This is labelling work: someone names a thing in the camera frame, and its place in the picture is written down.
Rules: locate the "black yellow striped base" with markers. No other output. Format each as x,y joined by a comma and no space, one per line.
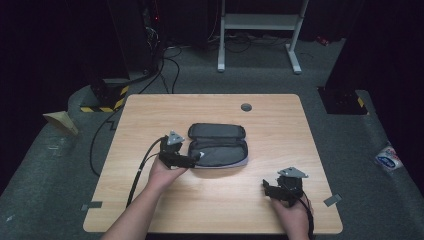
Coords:
346,101
106,96

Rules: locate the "tan cardboard piece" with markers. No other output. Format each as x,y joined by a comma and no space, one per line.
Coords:
61,121

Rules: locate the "small red object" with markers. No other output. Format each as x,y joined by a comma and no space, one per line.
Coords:
322,40

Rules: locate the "grey tape strip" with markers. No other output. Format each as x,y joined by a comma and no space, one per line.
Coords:
91,206
332,200

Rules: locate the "dark grey zipper pencil case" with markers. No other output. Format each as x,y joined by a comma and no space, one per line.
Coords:
218,146

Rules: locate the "white blue plastic packet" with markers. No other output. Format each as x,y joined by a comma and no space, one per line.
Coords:
388,159

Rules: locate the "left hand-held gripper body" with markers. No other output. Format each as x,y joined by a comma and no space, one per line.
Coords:
171,150

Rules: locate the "white metal stand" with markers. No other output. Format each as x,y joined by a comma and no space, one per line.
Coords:
260,21

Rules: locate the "person's left hand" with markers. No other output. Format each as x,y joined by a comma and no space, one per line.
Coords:
165,176

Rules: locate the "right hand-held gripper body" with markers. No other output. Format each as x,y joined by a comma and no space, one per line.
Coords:
291,186

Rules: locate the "black computer tower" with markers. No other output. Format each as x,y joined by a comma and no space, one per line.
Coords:
146,33

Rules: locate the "person's right hand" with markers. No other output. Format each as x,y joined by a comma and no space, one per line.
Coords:
295,218

